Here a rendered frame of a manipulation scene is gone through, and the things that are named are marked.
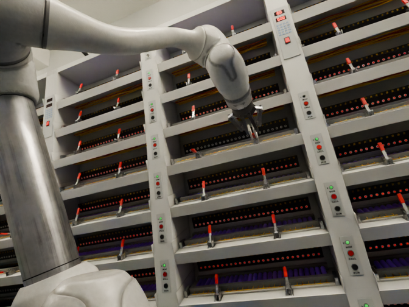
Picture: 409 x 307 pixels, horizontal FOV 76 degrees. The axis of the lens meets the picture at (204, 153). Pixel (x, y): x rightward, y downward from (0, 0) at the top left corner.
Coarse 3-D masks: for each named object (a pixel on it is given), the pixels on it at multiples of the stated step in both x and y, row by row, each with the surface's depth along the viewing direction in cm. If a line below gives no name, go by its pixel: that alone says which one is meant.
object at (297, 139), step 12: (276, 132) 125; (300, 132) 105; (228, 144) 132; (264, 144) 108; (276, 144) 107; (288, 144) 105; (300, 144) 104; (168, 156) 126; (216, 156) 114; (228, 156) 113; (240, 156) 111; (252, 156) 110; (168, 168) 121; (180, 168) 119; (192, 168) 117
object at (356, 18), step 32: (320, 0) 139; (320, 32) 134; (320, 64) 130; (128, 96) 167; (352, 96) 120; (128, 128) 160; (224, 128) 138; (384, 128) 112; (96, 160) 162; (256, 160) 128; (96, 192) 156; (192, 224) 130
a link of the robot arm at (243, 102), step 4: (248, 92) 81; (244, 96) 81; (248, 96) 82; (228, 100) 82; (236, 100) 81; (240, 100) 81; (244, 100) 82; (248, 100) 83; (228, 104) 85; (232, 104) 83; (236, 104) 83; (240, 104) 83; (244, 104) 83; (248, 104) 84; (232, 108) 86; (236, 108) 85; (240, 108) 85
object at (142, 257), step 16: (80, 240) 146; (96, 240) 143; (112, 240) 140; (128, 240) 137; (144, 240) 134; (80, 256) 132; (96, 256) 129; (112, 256) 127; (128, 256) 120; (144, 256) 115
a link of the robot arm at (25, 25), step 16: (0, 0) 44; (16, 0) 45; (32, 0) 47; (0, 16) 45; (16, 16) 46; (32, 16) 47; (0, 32) 46; (16, 32) 47; (32, 32) 48; (0, 48) 49; (16, 48) 50; (0, 64) 52
